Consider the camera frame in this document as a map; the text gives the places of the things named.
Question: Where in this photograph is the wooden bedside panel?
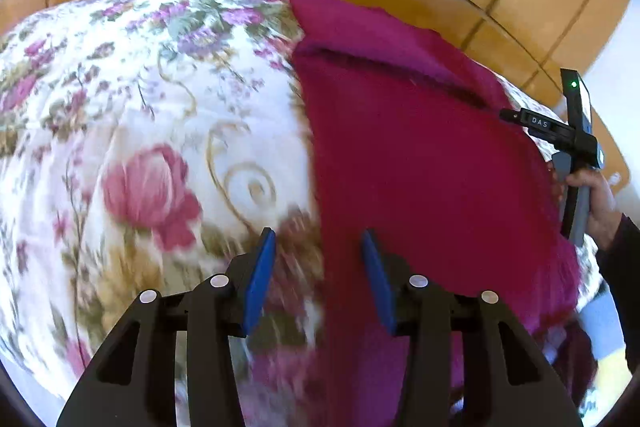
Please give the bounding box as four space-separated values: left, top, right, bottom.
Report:
590 107 632 190

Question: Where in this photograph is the dark red cloth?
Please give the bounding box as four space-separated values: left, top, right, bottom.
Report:
289 0 596 427

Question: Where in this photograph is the person's right forearm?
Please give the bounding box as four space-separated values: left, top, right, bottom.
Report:
595 213 640 360

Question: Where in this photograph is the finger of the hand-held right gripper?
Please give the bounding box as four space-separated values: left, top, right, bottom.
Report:
500 107 570 144

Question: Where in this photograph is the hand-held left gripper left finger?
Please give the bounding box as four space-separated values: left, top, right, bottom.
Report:
56 227 277 427

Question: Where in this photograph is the floral bedspread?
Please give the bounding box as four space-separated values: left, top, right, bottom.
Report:
0 0 616 427

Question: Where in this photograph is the person's right hand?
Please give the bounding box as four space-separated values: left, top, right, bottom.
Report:
564 167 624 254

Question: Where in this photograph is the grey and yellow cloth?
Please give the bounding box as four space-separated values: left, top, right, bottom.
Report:
575 291 632 410

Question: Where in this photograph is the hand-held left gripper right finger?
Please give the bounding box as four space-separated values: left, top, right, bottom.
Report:
361 228 586 427

